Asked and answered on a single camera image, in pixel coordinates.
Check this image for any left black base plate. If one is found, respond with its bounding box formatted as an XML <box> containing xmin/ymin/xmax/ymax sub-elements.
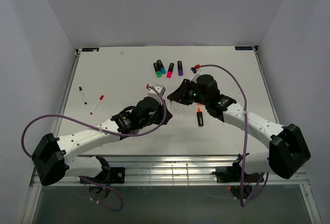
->
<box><xmin>83</xmin><ymin>167</ymin><xmax>126</xmax><ymax>185</ymax></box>

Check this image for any aluminium frame rail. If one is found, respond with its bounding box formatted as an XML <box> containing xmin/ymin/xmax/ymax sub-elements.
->
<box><xmin>29</xmin><ymin>155</ymin><xmax>310</xmax><ymax>187</ymax></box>

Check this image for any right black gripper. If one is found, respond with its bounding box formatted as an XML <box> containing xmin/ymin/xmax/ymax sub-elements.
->
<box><xmin>168</xmin><ymin>78</ymin><xmax>209</xmax><ymax>105</ymax></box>

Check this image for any green cap black highlighter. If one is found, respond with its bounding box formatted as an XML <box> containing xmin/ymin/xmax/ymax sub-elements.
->
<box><xmin>153</xmin><ymin>62</ymin><xmax>162</xmax><ymax>77</ymax></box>

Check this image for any purple cap black highlighter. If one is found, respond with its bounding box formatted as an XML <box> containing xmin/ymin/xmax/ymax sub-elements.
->
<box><xmin>177</xmin><ymin>60</ymin><xmax>184</xmax><ymax>76</ymax></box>

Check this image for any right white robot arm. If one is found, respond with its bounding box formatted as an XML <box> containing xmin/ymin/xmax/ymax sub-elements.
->
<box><xmin>168</xmin><ymin>74</ymin><xmax>311</xmax><ymax>181</ymax></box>

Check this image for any purple cable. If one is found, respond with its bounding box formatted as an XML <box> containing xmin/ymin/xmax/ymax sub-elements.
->
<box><xmin>194</xmin><ymin>63</ymin><xmax>269</xmax><ymax>208</ymax></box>
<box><xmin>21</xmin><ymin>84</ymin><xmax>167</xmax><ymax>212</ymax></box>

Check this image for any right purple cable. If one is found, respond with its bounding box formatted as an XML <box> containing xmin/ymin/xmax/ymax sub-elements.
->
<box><xmin>194</xmin><ymin>63</ymin><xmax>269</xmax><ymax>208</ymax></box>

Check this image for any orange black highlighter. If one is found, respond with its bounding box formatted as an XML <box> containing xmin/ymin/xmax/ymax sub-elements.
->
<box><xmin>196</xmin><ymin>107</ymin><xmax>204</xmax><ymax>126</ymax></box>

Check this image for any blue corner label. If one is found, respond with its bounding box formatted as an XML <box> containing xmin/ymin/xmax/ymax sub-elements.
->
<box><xmin>81</xmin><ymin>47</ymin><xmax>100</xmax><ymax>52</ymax></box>
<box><xmin>235</xmin><ymin>46</ymin><xmax>253</xmax><ymax>51</ymax></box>

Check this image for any pink cap black highlighter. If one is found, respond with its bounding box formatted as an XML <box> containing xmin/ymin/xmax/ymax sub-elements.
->
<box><xmin>167</xmin><ymin>62</ymin><xmax>174</xmax><ymax>78</ymax></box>

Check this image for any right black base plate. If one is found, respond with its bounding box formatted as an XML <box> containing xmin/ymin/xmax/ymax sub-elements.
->
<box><xmin>211</xmin><ymin>166</ymin><xmax>261</xmax><ymax>184</ymax></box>

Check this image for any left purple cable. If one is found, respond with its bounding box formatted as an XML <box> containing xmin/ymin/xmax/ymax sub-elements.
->
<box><xmin>21</xmin><ymin>84</ymin><xmax>167</xmax><ymax>212</ymax></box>

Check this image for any red cap white marker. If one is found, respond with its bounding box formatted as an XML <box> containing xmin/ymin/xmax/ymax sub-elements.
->
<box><xmin>90</xmin><ymin>95</ymin><xmax>104</xmax><ymax>115</ymax></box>

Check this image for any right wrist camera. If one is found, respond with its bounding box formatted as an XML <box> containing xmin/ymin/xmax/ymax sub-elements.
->
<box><xmin>191</xmin><ymin>65</ymin><xmax>201</xmax><ymax>83</ymax></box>

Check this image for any left blue corner label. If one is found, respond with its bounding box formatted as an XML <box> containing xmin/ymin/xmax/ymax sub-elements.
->
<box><xmin>81</xmin><ymin>47</ymin><xmax>100</xmax><ymax>52</ymax></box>

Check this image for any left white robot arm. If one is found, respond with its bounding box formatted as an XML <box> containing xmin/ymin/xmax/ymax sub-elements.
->
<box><xmin>31</xmin><ymin>97</ymin><xmax>173</xmax><ymax>186</ymax></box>

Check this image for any black cap white marker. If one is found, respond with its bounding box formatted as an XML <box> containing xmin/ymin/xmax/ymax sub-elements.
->
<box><xmin>78</xmin><ymin>86</ymin><xmax>87</xmax><ymax>105</ymax></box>

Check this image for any blue cap black highlighter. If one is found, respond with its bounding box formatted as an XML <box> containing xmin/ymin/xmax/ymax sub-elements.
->
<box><xmin>157</xmin><ymin>60</ymin><xmax>166</xmax><ymax>74</ymax></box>

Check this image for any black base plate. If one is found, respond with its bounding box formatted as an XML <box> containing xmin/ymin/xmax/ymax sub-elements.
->
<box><xmin>211</xmin><ymin>166</ymin><xmax>261</xmax><ymax>184</ymax></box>
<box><xmin>83</xmin><ymin>167</ymin><xmax>126</xmax><ymax>185</ymax></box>

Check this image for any right blue corner label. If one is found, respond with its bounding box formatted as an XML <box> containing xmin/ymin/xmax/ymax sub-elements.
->
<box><xmin>235</xmin><ymin>46</ymin><xmax>253</xmax><ymax>51</ymax></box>

